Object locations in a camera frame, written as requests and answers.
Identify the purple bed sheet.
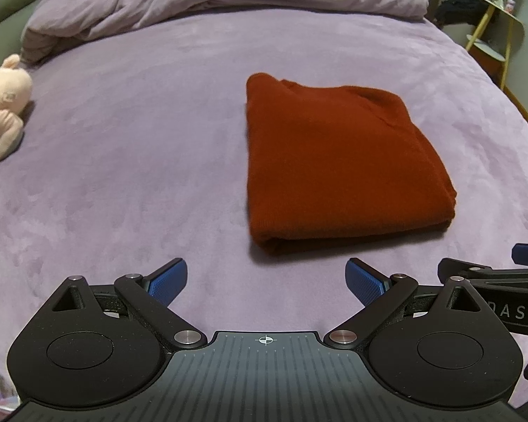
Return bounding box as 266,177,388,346
0,4,528,409

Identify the black cloth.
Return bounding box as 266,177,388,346
435,0,490,28

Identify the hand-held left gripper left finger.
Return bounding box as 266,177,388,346
53,258,208,351

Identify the red knit sweater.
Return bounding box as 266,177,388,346
245,71,458,256

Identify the yellow side table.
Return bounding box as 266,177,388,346
464,0,528,143

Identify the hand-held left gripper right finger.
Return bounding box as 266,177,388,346
324,258,482,351

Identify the pink plush toy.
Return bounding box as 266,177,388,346
0,54,33,162

